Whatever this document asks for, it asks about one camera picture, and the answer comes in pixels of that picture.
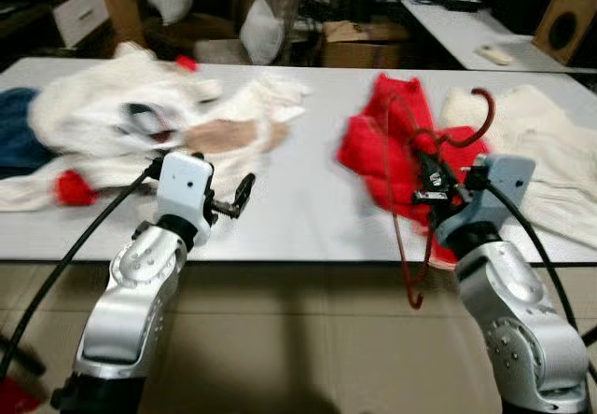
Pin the cream knit garment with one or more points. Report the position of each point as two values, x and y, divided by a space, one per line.
550 153

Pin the light grey right wrist camera mount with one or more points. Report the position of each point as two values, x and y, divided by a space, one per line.
494 186

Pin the white remote control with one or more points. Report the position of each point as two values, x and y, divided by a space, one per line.
495 55

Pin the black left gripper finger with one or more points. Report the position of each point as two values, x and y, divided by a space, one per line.
245 195

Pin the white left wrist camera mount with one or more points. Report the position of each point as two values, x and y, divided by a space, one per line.
182 190

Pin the black metal table frame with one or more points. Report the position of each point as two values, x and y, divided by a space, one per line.
590 334

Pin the wooden loudspeaker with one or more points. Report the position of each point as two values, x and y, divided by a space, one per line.
569 13

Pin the dark blue garment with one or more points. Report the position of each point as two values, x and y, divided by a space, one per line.
19 134

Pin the white drawer cabinet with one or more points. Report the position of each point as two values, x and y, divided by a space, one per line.
84 13

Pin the red T-shirt with graphic print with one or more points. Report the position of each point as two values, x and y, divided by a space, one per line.
373 144

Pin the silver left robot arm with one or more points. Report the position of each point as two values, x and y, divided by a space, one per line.
131 311

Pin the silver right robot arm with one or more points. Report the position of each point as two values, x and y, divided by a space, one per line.
513 321

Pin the plain cardboard box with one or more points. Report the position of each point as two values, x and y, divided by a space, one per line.
364 46

